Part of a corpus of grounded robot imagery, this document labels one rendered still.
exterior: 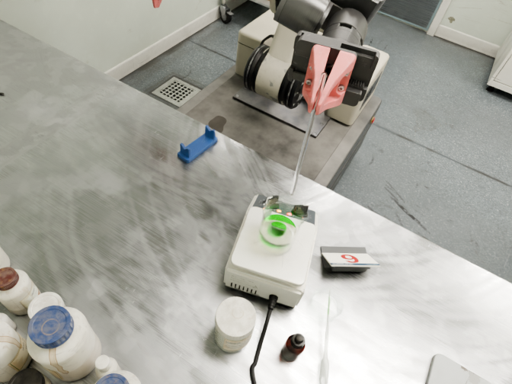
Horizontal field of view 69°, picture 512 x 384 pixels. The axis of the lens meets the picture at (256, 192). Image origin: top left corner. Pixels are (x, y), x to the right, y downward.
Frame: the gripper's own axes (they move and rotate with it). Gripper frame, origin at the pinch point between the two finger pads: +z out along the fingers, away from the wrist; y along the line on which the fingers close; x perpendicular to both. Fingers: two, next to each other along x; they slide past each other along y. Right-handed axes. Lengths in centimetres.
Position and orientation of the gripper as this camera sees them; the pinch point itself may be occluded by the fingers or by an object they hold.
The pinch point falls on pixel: (315, 104)
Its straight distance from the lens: 42.9
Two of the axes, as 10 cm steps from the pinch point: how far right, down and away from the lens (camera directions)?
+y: 9.4, 3.2, -1.4
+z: -3.3, 7.1, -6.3
